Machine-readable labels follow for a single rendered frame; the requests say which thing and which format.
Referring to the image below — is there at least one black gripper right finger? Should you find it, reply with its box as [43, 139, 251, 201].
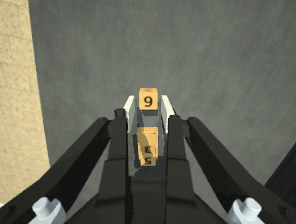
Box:
[161, 96, 296, 224]

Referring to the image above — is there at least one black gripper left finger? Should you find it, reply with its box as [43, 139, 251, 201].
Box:
[0, 96, 135, 224]

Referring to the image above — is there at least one yellow cube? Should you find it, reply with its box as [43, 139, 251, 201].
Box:
[139, 88, 158, 110]
[140, 145, 156, 166]

